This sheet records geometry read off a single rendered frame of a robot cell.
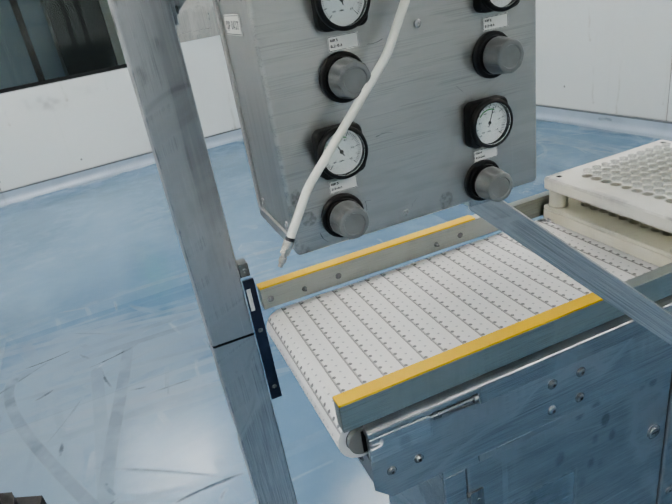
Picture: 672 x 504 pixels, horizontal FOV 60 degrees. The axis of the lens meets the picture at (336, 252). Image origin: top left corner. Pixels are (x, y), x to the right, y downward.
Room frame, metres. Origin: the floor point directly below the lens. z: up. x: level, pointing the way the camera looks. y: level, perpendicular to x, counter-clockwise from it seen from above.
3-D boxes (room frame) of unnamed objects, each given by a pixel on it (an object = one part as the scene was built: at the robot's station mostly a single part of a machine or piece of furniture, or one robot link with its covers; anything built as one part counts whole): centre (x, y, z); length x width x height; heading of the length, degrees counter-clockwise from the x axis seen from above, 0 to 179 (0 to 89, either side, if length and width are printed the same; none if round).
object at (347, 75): (0.39, -0.03, 1.22); 0.03 x 0.02 x 0.04; 109
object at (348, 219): (0.39, -0.01, 1.12); 0.03 x 0.02 x 0.04; 109
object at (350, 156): (0.39, -0.02, 1.17); 0.04 x 0.01 x 0.04; 109
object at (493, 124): (0.43, -0.13, 1.16); 0.04 x 0.01 x 0.04; 109
